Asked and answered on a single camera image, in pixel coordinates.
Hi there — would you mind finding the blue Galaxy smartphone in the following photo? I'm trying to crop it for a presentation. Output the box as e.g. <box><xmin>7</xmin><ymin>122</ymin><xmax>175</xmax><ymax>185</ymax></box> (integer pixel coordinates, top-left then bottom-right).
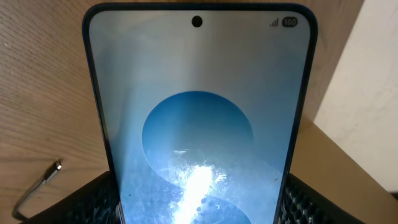
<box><xmin>82</xmin><ymin>2</ymin><xmax>318</xmax><ymax>223</ymax></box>

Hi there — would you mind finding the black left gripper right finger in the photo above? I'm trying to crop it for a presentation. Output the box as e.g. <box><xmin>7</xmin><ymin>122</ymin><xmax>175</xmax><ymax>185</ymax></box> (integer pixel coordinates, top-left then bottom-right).
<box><xmin>278</xmin><ymin>174</ymin><xmax>363</xmax><ymax>224</ymax></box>

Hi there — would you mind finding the black charger cable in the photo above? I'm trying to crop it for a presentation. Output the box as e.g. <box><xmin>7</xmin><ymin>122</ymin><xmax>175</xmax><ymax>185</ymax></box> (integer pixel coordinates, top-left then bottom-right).
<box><xmin>11</xmin><ymin>159</ymin><xmax>63</xmax><ymax>221</ymax></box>

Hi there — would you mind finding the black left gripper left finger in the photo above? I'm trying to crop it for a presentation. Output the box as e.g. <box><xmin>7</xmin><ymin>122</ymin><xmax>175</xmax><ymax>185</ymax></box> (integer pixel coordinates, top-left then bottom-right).
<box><xmin>22</xmin><ymin>171</ymin><xmax>119</xmax><ymax>224</ymax></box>

